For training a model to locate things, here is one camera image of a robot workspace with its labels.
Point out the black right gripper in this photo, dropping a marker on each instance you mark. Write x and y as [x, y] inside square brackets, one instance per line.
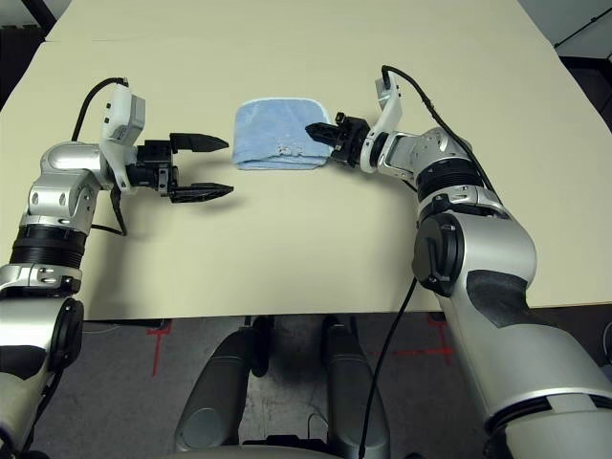
[351, 138]

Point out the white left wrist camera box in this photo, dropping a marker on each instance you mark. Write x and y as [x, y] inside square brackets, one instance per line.
[119, 124]

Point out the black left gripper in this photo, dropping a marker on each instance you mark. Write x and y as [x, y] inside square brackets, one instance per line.
[153, 167]

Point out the light blue towel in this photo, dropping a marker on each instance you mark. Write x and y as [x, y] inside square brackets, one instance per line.
[279, 134]

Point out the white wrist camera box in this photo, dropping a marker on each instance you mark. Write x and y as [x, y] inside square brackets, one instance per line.
[119, 124]
[389, 110]

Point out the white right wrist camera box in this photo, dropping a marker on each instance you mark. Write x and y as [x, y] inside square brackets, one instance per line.
[389, 110]

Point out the black foam floor mat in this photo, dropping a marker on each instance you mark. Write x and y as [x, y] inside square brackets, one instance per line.
[16, 62]

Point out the grey desk with dark frame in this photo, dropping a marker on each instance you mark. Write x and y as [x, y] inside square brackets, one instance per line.
[585, 28]

